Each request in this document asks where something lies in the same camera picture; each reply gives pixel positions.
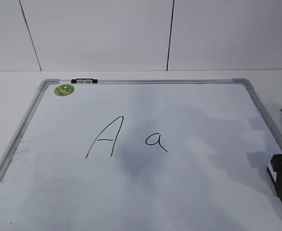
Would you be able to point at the white board with aluminium frame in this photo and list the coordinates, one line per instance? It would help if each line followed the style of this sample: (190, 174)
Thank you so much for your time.
(155, 155)

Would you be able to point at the round green magnet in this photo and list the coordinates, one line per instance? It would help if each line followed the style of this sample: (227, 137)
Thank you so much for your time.
(64, 90)

